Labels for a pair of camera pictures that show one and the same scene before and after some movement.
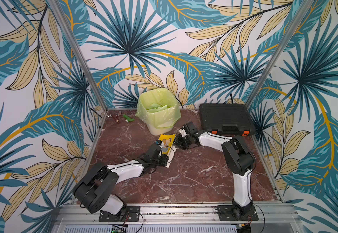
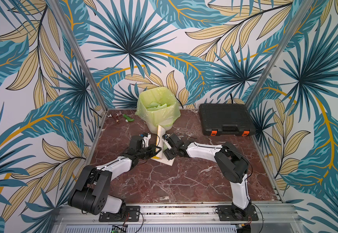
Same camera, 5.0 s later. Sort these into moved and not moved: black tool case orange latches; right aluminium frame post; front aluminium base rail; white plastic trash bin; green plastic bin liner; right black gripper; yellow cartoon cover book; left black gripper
Moved: left black gripper; yellow cartoon cover book; right black gripper
Not moved: right aluminium frame post; green plastic bin liner; white plastic trash bin; black tool case orange latches; front aluminium base rail
